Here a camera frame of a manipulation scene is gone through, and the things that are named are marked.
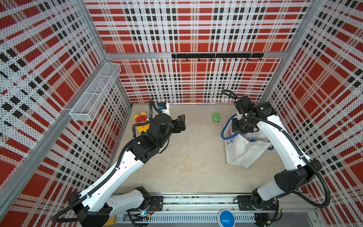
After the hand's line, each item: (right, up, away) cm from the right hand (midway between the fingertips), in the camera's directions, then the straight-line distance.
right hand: (238, 130), depth 74 cm
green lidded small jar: (-5, +7, +34) cm, 35 cm away
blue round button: (-8, -42, -6) cm, 44 cm away
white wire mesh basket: (-93, +14, +17) cm, 96 cm away
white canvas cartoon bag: (+3, -10, -2) cm, 10 cm away
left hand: (-31, +7, -6) cm, 32 cm away
